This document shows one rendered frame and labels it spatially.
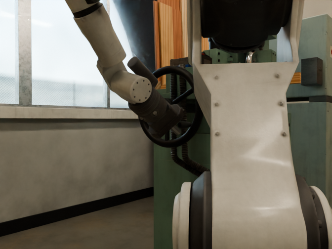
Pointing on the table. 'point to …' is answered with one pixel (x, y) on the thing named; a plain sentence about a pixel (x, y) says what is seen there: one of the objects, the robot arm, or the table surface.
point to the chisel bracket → (218, 56)
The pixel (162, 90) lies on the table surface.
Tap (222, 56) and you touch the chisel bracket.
